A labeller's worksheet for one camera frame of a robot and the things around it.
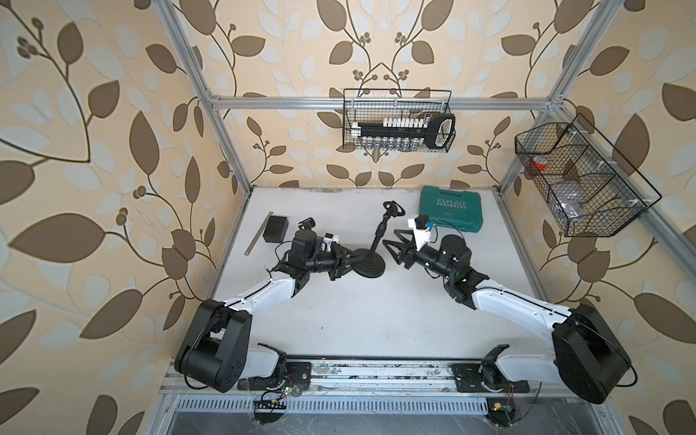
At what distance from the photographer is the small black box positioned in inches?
40.6

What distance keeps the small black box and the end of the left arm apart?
311 millimetres

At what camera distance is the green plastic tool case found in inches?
41.7

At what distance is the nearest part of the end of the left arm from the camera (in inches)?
29.3

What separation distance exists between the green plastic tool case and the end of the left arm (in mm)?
429

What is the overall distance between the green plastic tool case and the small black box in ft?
1.83

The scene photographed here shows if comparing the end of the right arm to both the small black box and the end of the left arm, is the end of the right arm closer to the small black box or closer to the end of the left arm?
the end of the left arm
